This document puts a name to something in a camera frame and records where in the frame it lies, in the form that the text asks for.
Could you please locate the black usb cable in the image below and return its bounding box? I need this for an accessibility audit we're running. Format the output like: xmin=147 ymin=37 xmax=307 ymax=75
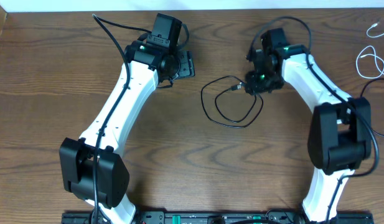
xmin=200 ymin=75 xmax=264 ymax=129
xmin=359 ymin=77 xmax=384 ymax=139

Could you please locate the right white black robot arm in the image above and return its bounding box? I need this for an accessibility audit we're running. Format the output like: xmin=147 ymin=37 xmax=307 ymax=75
xmin=245 ymin=28 xmax=372 ymax=223

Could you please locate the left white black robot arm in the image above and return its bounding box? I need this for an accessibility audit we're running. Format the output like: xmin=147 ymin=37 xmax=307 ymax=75
xmin=59 ymin=13 xmax=195 ymax=223

